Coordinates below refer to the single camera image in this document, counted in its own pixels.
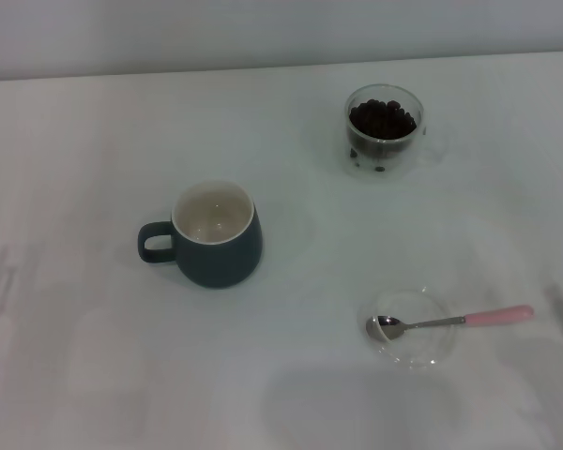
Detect double-walled glass cup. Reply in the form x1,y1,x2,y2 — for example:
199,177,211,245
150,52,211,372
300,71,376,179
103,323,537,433
340,83,447,185

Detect pink-handled metal spoon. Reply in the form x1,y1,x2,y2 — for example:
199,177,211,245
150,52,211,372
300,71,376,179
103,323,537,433
365,304,535,343

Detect clear glass saucer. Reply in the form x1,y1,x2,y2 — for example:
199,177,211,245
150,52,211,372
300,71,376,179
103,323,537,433
358,286,460,371

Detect dark blue ceramic mug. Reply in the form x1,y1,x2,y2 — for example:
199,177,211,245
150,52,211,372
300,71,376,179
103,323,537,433
137,180,265,290

